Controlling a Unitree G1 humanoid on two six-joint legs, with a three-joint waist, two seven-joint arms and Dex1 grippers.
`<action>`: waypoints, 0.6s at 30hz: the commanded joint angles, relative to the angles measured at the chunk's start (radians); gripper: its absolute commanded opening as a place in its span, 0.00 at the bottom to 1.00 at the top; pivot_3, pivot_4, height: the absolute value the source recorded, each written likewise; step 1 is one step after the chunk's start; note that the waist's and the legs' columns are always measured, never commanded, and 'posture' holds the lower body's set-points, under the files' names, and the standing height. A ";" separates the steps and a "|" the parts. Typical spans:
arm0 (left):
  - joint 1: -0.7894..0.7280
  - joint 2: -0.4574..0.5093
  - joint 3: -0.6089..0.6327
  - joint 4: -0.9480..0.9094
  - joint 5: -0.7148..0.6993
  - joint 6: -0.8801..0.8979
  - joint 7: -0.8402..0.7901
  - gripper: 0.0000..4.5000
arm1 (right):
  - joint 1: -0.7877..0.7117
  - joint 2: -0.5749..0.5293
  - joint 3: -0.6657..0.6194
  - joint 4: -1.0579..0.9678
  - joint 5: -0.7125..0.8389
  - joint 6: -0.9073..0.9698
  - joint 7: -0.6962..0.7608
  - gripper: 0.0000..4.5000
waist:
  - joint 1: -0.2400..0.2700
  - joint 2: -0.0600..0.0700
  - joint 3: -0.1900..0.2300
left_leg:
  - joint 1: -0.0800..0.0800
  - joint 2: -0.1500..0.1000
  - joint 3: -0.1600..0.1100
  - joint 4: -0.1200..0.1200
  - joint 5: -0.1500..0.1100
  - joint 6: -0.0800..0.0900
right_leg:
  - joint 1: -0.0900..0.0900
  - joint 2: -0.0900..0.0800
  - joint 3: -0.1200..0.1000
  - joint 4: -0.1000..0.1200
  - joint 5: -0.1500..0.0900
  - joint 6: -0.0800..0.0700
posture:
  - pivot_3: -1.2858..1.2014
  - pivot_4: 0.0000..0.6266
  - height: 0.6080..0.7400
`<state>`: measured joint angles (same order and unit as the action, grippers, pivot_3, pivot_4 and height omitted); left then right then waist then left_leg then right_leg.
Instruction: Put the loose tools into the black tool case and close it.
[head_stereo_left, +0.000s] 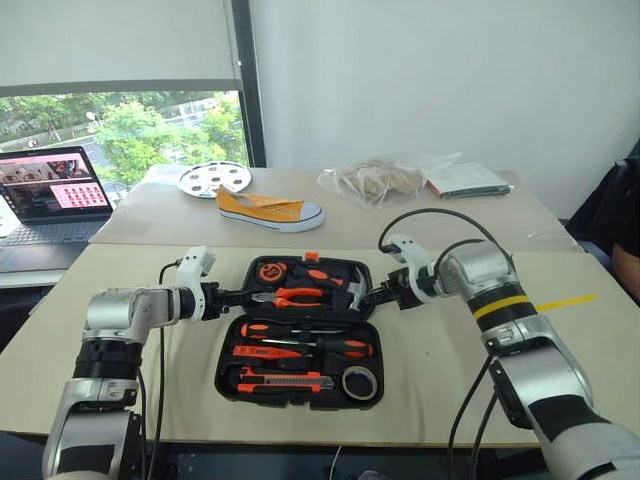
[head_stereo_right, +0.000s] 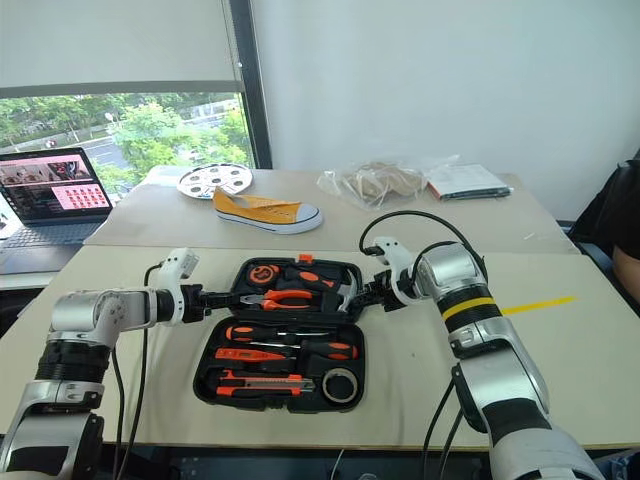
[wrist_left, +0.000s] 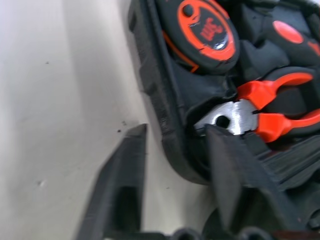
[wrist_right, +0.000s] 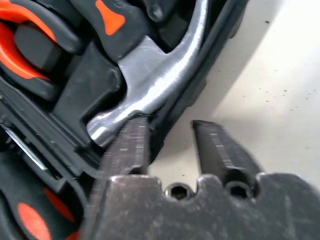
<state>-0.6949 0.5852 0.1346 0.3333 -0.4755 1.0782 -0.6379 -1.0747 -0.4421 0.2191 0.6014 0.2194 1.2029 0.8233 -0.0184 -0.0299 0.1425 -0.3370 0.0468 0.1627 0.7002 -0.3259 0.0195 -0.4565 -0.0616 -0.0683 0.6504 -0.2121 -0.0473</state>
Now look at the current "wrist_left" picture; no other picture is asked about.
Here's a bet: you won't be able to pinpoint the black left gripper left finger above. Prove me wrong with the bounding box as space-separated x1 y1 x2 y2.
74 123 149 240

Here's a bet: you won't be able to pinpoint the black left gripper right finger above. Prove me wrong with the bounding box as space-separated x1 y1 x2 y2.
204 124 309 240

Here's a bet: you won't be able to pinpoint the black plastic tool case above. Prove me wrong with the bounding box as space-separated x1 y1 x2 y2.
127 0 320 240

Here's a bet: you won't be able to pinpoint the black orange tape measure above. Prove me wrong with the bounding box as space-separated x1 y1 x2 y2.
161 0 241 75

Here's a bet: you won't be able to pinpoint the orange handled steel pliers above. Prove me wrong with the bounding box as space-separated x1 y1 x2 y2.
193 72 320 144

